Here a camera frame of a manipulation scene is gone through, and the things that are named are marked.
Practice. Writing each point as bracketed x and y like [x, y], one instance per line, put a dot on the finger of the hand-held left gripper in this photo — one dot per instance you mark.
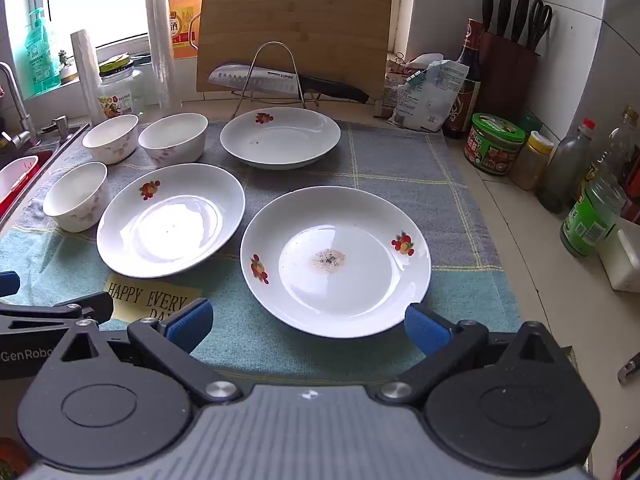
[92, 305]
[7, 284]

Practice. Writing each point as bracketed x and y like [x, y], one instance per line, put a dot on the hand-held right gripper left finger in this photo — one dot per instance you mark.
[187, 327]

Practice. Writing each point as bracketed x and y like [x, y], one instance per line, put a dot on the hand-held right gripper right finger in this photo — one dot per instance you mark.
[427, 327]

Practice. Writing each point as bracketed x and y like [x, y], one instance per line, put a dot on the white plate with fruit print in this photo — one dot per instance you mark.
[285, 140]
[170, 240]
[350, 285]

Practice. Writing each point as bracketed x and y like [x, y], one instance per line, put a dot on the white bowl with floral print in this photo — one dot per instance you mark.
[111, 137]
[75, 200]
[172, 140]

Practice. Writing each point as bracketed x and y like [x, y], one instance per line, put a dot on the red and white basin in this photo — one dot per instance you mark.
[15, 180]

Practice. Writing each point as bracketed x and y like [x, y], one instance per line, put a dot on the checked grey teal dish mat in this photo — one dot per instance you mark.
[400, 200]

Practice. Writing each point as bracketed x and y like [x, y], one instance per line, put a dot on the steel sink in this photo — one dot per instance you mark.
[75, 132]

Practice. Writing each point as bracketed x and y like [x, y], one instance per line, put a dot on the steel faucet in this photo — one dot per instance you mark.
[15, 105]

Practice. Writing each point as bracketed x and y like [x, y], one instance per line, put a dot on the green lid sauce jar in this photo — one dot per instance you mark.
[492, 145]

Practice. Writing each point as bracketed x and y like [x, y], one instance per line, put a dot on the green label plastic bottle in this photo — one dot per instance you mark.
[590, 215]

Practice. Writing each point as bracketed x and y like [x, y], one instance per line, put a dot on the yellow lid spice jar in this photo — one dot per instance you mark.
[532, 160]

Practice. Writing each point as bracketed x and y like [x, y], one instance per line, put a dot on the white plastic box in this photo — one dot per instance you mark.
[622, 260]

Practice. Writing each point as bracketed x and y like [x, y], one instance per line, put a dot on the red cap glass bottle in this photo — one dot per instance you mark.
[565, 170]

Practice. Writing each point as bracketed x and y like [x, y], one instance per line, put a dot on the glass jar with printed label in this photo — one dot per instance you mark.
[120, 95]

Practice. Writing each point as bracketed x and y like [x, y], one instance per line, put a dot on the clear plastic wrap roll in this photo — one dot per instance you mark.
[89, 75]
[161, 45]

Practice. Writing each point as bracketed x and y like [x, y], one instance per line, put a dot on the white bag with blue print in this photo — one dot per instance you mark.
[430, 100]

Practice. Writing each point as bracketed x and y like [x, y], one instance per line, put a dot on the green dish soap bottle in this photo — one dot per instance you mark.
[42, 55]

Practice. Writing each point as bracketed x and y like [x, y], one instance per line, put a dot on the bag with red print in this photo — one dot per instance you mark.
[390, 92]

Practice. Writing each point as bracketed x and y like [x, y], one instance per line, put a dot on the dark soy sauce bottle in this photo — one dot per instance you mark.
[465, 85]

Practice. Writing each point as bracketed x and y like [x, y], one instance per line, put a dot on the brown knife block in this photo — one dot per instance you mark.
[507, 80]

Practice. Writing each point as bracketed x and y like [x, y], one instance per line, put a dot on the black binder clip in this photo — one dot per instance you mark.
[400, 60]

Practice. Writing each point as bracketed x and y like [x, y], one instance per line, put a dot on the clear glass bottle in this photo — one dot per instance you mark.
[622, 140]

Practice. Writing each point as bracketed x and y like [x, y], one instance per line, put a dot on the yellow cooking oil bottle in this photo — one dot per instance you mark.
[182, 20]

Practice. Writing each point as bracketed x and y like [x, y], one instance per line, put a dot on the black scissors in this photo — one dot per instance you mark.
[540, 22]

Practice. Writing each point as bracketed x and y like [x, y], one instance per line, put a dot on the bamboo cutting board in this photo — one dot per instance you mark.
[300, 20]

